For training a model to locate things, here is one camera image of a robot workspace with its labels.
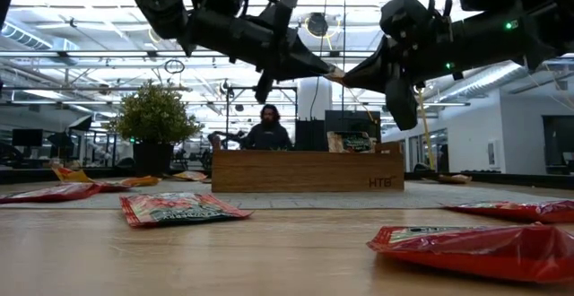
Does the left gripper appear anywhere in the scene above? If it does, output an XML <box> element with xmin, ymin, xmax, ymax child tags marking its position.
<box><xmin>193</xmin><ymin>0</ymin><xmax>335</xmax><ymax>104</ymax></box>

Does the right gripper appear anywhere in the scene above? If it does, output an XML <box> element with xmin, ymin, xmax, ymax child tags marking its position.
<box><xmin>344</xmin><ymin>36</ymin><xmax>454</xmax><ymax>131</ymax></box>

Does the wooden tea organizer box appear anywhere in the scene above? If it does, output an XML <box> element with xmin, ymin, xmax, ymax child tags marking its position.
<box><xmin>210</xmin><ymin>141</ymin><xmax>406</xmax><ymax>194</ymax></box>

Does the red strawberry tea packet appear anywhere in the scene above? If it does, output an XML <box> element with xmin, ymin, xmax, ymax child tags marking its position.
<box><xmin>0</xmin><ymin>183</ymin><xmax>103</xmax><ymax>205</ymax></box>
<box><xmin>441</xmin><ymin>200</ymin><xmax>574</xmax><ymax>224</ymax></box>
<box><xmin>91</xmin><ymin>180</ymin><xmax>134</xmax><ymax>194</ymax></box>
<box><xmin>119</xmin><ymin>192</ymin><xmax>255</xmax><ymax>229</ymax></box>
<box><xmin>366</xmin><ymin>223</ymin><xmax>574</xmax><ymax>286</ymax></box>

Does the orange tea packet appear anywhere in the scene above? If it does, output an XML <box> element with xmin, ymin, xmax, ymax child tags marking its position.
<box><xmin>172</xmin><ymin>170</ymin><xmax>210</xmax><ymax>183</ymax></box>
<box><xmin>123</xmin><ymin>176</ymin><xmax>161</xmax><ymax>188</ymax></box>
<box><xmin>51</xmin><ymin>166</ymin><xmax>95</xmax><ymax>185</ymax></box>

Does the black equipment box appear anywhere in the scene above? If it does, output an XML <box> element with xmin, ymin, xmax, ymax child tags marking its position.
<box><xmin>294</xmin><ymin>119</ymin><xmax>326</xmax><ymax>152</ymax></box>

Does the person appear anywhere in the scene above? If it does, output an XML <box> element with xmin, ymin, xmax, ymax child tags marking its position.
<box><xmin>241</xmin><ymin>103</ymin><xmax>293</xmax><ymax>152</ymax></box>

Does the grey woven placemat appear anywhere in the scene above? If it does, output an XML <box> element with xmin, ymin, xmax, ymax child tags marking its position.
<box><xmin>0</xmin><ymin>179</ymin><xmax>574</xmax><ymax>211</ymax></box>

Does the green potted plant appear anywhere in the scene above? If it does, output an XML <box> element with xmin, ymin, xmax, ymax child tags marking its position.
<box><xmin>114</xmin><ymin>80</ymin><xmax>203</xmax><ymax>177</ymax></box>

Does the black tilted screen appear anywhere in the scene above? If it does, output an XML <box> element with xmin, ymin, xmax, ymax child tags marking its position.
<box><xmin>67</xmin><ymin>115</ymin><xmax>94</xmax><ymax>132</ymax></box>

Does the distant black monitor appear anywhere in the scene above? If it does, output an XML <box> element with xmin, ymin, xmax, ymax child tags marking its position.
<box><xmin>12</xmin><ymin>128</ymin><xmax>45</xmax><ymax>148</ymax></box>

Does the thin black cable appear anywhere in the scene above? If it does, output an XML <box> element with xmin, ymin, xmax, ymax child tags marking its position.
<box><xmin>309</xmin><ymin>0</ymin><xmax>328</xmax><ymax>121</ymax></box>

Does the black ceiling cord reel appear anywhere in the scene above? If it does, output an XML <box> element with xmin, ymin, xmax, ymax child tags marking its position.
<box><xmin>305</xmin><ymin>12</ymin><xmax>331</xmax><ymax>38</ymax></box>

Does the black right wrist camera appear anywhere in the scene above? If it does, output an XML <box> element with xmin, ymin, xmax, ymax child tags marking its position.
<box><xmin>378</xmin><ymin>0</ymin><xmax>453</xmax><ymax>46</ymax></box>

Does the black background rig frame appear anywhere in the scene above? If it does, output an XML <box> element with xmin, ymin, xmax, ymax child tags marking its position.
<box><xmin>223</xmin><ymin>84</ymin><xmax>300</xmax><ymax>152</ymax></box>

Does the black cable loop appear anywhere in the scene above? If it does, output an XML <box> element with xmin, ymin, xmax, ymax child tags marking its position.
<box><xmin>163</xmin><ymin>58</ymin><xmax>186</xmax><ymax>75</ymax></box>

